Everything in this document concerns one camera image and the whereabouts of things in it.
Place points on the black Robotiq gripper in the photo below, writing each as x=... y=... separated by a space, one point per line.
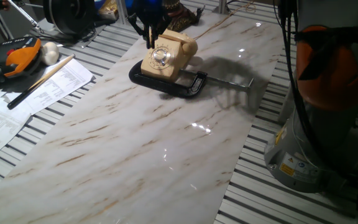
x=150 y=9

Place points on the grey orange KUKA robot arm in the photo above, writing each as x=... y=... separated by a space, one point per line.
x=328 y=77

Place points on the beige rotary phone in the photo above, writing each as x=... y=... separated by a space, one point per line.
x=166 y=65

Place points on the person's bare hand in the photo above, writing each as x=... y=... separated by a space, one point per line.
x=5 y=4

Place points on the gold foil packet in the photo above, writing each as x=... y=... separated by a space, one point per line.
x=109 y=10

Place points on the black C-clamp with steel screw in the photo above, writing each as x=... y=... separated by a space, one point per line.
x=166 y=88

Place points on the black filament spool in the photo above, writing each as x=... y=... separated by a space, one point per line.
x=70 y=15

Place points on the white garlic-shaped object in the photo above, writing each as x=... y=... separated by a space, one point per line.
x=50 y=53

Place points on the silver metal rod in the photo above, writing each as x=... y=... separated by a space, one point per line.
x=25 y=15

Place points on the white marble pattern mat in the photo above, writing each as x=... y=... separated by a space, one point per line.
x=135 y=155

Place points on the orange black teach pendant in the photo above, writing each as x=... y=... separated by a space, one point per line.
x=20 y=57

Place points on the aluminium profile post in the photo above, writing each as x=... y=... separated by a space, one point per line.
x=121 y=12
x=220 y=6

